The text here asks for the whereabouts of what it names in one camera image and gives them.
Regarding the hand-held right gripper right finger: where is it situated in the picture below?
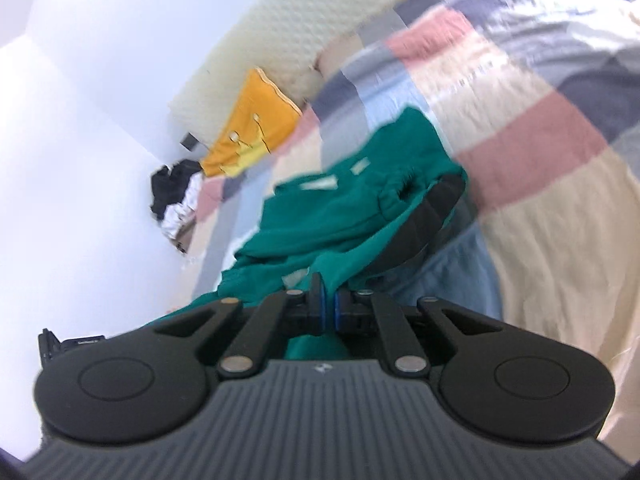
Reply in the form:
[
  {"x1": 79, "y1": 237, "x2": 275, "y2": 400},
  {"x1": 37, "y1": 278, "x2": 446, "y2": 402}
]
[{"x1": 334, "y1": 289, "x2": 504, "y2": 376}]

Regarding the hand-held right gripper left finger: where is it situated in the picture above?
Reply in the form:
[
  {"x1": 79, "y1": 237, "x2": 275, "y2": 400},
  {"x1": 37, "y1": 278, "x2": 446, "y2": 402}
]
[{"x1": 154, "y1": 272, "x2": 329, "y2": 379}]

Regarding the green sweatshirt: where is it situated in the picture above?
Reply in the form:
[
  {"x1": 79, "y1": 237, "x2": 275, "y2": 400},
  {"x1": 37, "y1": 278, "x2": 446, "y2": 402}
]
[{"x1": 165, "y1": 106, "x2": 469, "y2": 361}]

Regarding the black and white clothes pile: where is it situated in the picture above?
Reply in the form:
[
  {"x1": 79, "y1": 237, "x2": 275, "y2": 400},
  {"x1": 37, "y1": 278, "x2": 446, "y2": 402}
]
[{"x1": 150, "y1": 158, "x2": 206, "y2": 242}]

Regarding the cardboard box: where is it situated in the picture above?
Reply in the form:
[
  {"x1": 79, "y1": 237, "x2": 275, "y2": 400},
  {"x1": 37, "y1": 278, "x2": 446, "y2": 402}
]
[{"x1": 169, "y1": 230, "x2": 195, "y2": 257}]

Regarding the yellow crown pillow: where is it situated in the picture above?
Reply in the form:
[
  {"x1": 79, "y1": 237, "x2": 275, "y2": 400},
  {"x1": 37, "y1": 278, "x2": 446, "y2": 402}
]
[{"x1": 200, "y1": 67, "x2": 304, "y2": 179}]

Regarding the patchwork duvet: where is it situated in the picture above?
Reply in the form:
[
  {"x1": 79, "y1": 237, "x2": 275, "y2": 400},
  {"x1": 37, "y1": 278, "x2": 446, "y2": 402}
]
[{"x1": 185, "y1": 0, "x2": 640, "y2": 461}]

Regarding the cream quilted headboard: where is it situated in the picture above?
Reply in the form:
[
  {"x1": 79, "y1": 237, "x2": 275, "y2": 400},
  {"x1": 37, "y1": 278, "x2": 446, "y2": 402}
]
[{"x1": 167, "y1": 0, "x2": 481, "y2": 144}]

